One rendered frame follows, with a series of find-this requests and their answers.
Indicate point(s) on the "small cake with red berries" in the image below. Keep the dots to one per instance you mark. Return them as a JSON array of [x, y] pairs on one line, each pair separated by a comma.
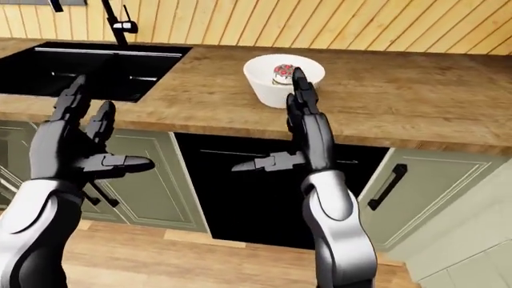
[[282, 74]]

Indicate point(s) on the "black kitchen faucet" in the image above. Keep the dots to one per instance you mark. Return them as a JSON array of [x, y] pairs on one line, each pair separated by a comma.
[[118, 25]]

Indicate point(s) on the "white round bowl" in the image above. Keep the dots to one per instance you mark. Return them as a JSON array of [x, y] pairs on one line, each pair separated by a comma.
[[267, 87]]

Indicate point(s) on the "black dishwasher front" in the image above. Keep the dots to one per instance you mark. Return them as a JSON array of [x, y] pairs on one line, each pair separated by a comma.
[[260, 192]]

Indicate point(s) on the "green cabinet door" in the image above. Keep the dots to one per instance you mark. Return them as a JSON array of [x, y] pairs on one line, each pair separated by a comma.
[[148, 180], [12, 156], [416, 195]]

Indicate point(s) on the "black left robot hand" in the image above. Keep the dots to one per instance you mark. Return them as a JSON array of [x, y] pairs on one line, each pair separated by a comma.
[[60, 144]]

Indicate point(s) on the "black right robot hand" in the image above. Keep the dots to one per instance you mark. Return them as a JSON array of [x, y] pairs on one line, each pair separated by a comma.
[[318, 141]]

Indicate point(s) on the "black kitchen sink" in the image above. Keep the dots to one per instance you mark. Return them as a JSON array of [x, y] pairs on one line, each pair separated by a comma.
[[80, 72]]

